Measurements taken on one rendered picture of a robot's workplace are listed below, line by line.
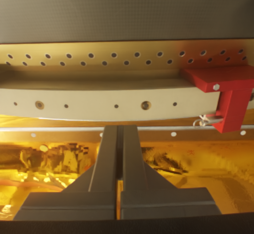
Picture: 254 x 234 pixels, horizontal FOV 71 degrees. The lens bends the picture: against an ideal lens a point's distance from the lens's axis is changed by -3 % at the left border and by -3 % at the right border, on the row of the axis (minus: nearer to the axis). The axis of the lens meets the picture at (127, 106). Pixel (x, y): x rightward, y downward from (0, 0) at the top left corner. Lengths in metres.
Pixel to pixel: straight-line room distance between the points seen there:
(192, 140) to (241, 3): 0.28
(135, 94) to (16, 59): 0.19
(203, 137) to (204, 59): 0.19
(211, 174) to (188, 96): 0.23
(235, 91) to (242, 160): 0.23
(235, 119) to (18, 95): 0.33
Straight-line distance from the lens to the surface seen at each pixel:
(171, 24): 0.25
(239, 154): 0.48
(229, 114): 0.30
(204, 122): 0.29
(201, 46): 0.29
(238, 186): 0.50
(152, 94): 0.25
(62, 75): 0.32
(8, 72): 0.37
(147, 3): 0.23
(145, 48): 0.26
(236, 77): 0.29
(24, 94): 0.30
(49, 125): 0.42
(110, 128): 0.15
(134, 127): 0.15
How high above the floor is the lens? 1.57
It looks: 27 degrees up
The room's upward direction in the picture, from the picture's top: 179 degrees clockwise
